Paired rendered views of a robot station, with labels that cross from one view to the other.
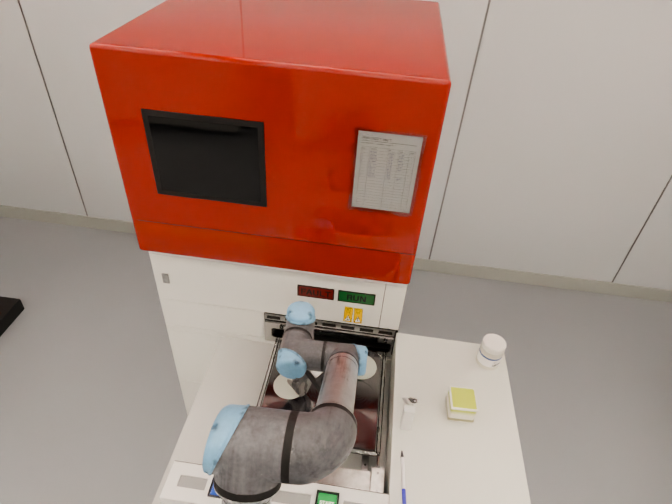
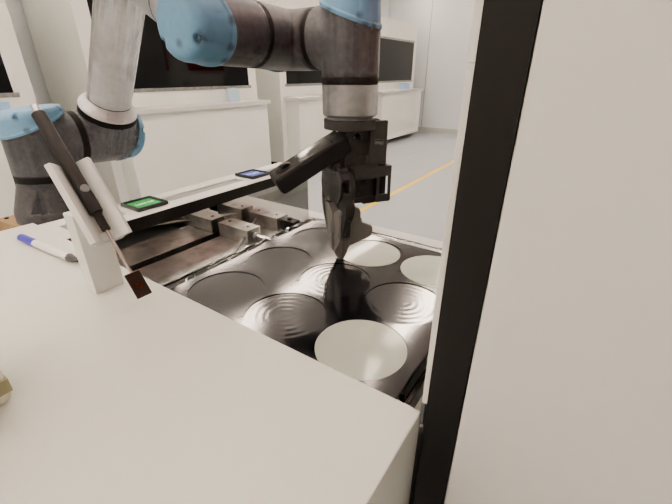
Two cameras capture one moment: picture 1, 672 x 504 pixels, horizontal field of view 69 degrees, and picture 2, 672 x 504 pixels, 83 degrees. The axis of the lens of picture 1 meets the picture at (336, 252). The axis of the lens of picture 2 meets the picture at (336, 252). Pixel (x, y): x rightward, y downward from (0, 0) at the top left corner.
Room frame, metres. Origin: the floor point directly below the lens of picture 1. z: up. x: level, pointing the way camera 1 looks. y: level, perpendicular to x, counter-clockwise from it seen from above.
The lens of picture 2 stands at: (1.14, -0.41, 1.17)
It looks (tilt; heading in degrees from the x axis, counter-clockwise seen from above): 25 degrees down; 120
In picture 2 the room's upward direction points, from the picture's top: straight up
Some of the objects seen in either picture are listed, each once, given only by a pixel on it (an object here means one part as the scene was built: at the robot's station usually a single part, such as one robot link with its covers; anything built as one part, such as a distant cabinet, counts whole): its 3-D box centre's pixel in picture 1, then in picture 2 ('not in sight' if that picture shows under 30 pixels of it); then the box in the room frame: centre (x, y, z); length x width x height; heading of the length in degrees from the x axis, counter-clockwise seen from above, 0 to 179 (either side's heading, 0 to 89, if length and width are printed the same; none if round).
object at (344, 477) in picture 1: (314, 480); (208, 258); (0.64, 0.01, 0.87); 0.36 x 0.08 x 0.03; 85
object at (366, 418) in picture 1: (323, 390); (334, 280); (0.90, 0.01, 0.90); 0.34 x 0.34 x 0.01; 85
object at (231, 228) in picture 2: not in sight; (239, 230); (0.64, 0.09, 0.89); 0.08 x 0.03 x 0.03; 175
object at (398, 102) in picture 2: not in sight; (379, 83); (-2.00, 6.76, 1.00); 1.80 x 1.08 x 2.00; 85
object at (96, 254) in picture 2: (408, 407); (97, 231); (0.77, -0.23, 1.03); 0.06 x 0.04 x 0.13; 175
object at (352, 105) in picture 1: (296, 120); not in sight; (1.45, 0.16, 1.52); 0.81 x 0.75 x 0.60; 85
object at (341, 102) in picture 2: not in sight; (349, 102); (0.88, 0.08, 1.13); 0.08 x 0.08 x 0.05
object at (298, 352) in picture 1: (300, 354); (281, 40); (0.78, 0.07, 1.21); 0.11 x 0.11 x 0.08; 86
